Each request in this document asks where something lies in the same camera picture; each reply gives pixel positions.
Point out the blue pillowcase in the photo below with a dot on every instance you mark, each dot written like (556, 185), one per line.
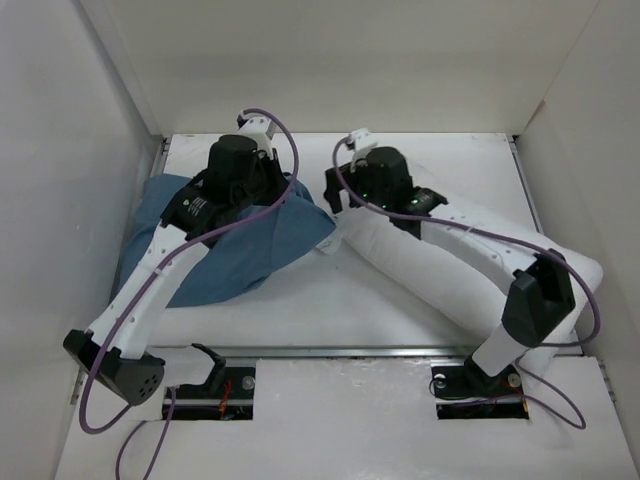
(244, 258)

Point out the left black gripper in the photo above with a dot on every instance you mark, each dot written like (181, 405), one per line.
(280, 184)

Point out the white pillow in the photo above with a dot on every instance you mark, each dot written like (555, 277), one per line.
(400, 255)

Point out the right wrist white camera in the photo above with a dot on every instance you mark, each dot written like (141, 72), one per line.
(360, 142)

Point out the aluminium rail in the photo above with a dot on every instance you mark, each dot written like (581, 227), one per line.
(386, 295)

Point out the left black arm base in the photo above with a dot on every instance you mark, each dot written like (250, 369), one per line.
(227, 396)

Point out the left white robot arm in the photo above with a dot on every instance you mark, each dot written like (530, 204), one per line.
(115, 346)

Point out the wrist white camera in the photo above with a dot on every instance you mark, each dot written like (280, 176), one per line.
(360, 142)
(257, 127)

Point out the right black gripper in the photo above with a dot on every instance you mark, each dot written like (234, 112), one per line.
(332, 191)

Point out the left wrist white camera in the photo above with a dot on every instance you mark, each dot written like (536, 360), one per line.
(257, 127)

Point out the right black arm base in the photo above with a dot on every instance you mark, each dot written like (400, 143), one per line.
(465, 392)

